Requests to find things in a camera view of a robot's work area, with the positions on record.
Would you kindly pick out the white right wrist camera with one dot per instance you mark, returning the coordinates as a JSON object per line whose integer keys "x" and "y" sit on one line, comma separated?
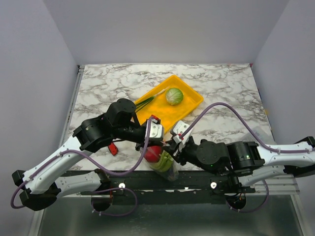
{"x": 177, "y": 133}

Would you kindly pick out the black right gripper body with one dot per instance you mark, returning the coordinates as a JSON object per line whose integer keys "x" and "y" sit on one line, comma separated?
{"x": 175, "y": 149}

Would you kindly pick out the black metal base rail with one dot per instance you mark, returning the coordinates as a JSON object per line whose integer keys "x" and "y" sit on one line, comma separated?
{"x": 149, "y": 188}

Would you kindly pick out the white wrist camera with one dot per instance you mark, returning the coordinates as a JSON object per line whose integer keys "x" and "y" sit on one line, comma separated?
{"x": 177, "y": 133}
{"x": 154, "y": 129}

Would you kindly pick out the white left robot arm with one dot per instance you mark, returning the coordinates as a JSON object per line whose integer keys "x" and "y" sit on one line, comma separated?
{"x": 70, "y": 169}

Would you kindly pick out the green cabbage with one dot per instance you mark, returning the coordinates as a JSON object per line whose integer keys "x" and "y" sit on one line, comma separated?
{"x": 174, "y": 96}

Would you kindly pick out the green chive bundle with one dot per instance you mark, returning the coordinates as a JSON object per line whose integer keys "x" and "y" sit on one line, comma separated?
{"x": 142, "y": 104}

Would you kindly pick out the clear pink-dotted zip bag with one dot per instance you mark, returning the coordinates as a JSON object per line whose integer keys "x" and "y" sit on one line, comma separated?
{"x": 172, "y": 174}

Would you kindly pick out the clear plastic packet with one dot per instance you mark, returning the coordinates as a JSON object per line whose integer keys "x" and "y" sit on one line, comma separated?
{"x": 262, "y": 135}

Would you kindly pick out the red tomato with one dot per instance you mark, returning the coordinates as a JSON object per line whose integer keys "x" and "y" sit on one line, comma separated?
{"x": 153, "y": 154}

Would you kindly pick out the green celery stalk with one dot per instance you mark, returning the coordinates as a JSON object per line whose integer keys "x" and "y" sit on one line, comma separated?
{"x": 164, "y": 164}

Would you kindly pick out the yellow plastic tray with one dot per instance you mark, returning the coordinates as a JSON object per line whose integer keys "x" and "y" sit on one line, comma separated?
{"x": 159, "y": 107}

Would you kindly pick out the red black handled tool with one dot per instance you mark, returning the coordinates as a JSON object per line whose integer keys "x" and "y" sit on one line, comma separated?
{"x": 113, "y": 149}

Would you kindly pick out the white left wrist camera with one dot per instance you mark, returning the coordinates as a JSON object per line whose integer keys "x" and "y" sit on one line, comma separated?
{"x": 154, "y": 129}

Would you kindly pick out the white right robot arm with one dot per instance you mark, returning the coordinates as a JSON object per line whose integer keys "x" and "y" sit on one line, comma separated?
{"x": 247, "y": 162}

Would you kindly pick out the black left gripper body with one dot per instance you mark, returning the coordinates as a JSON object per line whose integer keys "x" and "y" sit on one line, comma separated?
{"x": 131, "y": 132}

